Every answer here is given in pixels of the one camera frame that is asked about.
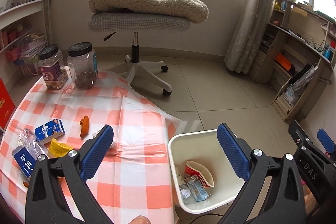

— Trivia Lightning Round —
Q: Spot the orange box on desk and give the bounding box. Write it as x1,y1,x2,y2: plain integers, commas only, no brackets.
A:
275,52,291,71

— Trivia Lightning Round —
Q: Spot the white plastic trash bin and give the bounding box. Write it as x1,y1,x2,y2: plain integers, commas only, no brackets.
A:
168,130,244,214

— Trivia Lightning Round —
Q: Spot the clear jar purple label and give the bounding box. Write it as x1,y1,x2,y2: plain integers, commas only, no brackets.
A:
38,44,68,90

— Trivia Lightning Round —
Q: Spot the light blue milk carton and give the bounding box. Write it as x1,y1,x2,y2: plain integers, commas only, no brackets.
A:
186,176,210,202

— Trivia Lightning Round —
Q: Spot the beige fleece blanket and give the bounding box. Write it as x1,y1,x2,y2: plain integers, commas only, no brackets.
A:
88,0,209,24

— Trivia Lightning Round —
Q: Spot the red white paper cup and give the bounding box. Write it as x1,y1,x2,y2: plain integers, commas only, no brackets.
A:
185,160,214,188

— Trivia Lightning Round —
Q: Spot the white patterned tissue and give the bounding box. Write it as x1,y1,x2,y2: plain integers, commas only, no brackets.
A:
17,128,47,159

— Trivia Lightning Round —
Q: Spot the orange peel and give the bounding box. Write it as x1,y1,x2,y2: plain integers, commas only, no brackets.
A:
80,115,89,138

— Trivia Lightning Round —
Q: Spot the wooden computer desk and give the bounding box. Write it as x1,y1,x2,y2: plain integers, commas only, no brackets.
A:
248,0,335,121

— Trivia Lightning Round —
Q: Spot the grey mesh office chair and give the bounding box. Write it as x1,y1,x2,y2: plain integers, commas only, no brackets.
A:
88,9,192,97

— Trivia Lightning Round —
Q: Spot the clear jar with brown nuts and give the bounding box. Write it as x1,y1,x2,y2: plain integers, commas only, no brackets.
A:
67,42,98,90

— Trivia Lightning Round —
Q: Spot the white patterned paper cup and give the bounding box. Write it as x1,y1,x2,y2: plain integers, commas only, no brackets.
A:
175,167,186,186

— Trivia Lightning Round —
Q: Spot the red gift box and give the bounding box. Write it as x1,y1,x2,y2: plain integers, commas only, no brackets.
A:
0,79,15,134

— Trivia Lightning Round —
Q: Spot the white bookshelf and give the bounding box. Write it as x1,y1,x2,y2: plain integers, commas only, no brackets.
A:
1,0,48,86

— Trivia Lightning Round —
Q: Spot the dark blue paper box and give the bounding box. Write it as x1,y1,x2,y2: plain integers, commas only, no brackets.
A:
11,146,36,178

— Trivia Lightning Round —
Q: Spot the pink white checkered tablecloth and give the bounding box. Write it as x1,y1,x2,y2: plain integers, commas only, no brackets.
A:
1,72,179,223

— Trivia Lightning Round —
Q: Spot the yellow snack wrapper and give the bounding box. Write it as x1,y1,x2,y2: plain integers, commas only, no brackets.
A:
48,139,73,158

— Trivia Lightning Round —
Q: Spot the beige lace curtain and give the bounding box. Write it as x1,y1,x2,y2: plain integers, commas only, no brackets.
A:
224,0,275,74

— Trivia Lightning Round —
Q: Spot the blue white snack box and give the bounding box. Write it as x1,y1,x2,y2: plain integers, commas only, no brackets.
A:
34,119,65,145

